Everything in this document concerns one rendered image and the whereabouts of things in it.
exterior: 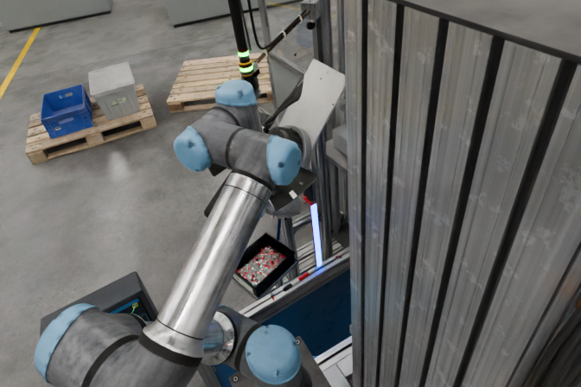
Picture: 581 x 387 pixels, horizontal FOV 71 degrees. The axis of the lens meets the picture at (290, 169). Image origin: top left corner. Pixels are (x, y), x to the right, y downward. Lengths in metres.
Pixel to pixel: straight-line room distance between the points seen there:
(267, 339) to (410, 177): 0.66
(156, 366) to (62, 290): 2.56
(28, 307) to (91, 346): 2.53
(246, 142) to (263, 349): 0.50
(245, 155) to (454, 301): 0.37
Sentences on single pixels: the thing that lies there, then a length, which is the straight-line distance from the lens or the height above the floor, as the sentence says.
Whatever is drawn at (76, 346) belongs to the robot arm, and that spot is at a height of 1.61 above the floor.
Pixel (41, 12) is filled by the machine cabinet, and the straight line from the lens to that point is 8.78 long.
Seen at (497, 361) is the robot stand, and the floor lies 1.73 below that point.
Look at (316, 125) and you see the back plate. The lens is 1.73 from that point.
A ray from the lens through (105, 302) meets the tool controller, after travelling 1.22.
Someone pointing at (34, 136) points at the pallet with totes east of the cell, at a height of 0.12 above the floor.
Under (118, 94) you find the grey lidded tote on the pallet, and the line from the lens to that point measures 4.33.
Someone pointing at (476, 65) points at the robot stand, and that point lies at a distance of 0.31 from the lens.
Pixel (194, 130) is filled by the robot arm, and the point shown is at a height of 1.77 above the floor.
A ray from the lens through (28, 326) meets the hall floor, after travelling 3.12.
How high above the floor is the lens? 2.13
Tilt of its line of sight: 39 degrees down
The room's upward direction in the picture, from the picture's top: 8 degrees counter-clockwise
